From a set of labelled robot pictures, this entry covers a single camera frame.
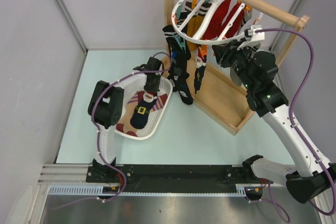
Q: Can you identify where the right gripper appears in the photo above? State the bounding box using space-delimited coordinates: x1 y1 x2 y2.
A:
213 38 256 91

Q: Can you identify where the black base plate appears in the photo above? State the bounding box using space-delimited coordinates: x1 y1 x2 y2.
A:
86 163 267 198

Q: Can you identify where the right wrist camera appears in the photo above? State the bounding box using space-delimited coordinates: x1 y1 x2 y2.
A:
237 25 265 50

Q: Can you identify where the navy santa sock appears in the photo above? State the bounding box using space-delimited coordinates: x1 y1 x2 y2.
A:
131 91 158 130
194 53 207 94

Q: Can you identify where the black sock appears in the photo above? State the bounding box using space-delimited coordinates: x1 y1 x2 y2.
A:
172 46 191 91
176 78 193 105
162 25 182 87

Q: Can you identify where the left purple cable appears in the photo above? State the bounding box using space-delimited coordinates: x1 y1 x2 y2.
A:
90 51 176 210

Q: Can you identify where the red patterned sock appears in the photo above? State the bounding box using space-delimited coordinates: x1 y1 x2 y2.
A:
221 1 245 38

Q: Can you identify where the orange clip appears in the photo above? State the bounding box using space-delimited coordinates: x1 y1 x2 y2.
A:
198 45 207 61

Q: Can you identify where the white laundry basket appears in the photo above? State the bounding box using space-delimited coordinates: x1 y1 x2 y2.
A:
115 74 173 140

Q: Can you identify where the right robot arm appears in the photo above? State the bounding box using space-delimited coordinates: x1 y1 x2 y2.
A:
212 40 335 204

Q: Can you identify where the mustard brown striped sock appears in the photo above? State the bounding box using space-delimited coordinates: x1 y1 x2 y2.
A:
185 2 211 52

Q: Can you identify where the beige maroon striped sock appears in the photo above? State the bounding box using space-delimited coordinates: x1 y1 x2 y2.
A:
115 91 144 137

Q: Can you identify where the white round clip hanger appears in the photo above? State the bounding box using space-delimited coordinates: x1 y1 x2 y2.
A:
170 0 265 48

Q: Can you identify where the wooden hanger stand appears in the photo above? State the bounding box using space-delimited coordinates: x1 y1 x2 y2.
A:
163 0 310 135

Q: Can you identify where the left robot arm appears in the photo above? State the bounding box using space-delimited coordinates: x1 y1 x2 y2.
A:
88 56 167 182

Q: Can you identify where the white cable duct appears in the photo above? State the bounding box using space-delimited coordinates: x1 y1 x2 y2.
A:
48 185 246 197

